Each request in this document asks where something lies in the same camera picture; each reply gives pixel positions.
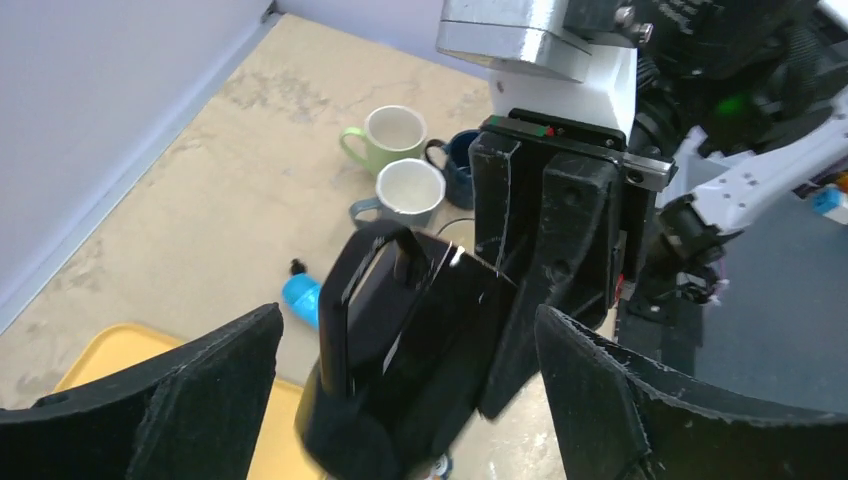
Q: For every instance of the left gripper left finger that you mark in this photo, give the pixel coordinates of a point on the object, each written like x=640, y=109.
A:
x=193, y=412

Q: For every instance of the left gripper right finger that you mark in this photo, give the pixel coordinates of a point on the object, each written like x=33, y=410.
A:
x=621, y=415

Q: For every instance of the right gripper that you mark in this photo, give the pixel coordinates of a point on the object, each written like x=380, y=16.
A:
x=587, y=195

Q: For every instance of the dark blue mug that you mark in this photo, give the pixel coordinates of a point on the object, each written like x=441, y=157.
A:
x=457, y=170

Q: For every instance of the grey mug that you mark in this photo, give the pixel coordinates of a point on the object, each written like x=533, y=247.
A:
x=409, y=191

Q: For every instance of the light green mug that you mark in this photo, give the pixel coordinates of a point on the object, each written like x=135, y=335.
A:
x=389, y=133

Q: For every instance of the black mug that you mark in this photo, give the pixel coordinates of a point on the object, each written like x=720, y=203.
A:
x=408, y=326

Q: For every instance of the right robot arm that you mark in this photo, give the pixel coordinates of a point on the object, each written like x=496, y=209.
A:
x=757, y=113

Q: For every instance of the blue toy microphone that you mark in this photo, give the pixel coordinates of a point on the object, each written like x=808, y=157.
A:
x=301, y=294

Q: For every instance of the black chess piece near microphone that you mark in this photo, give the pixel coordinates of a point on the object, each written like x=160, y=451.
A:
x=297, y=267

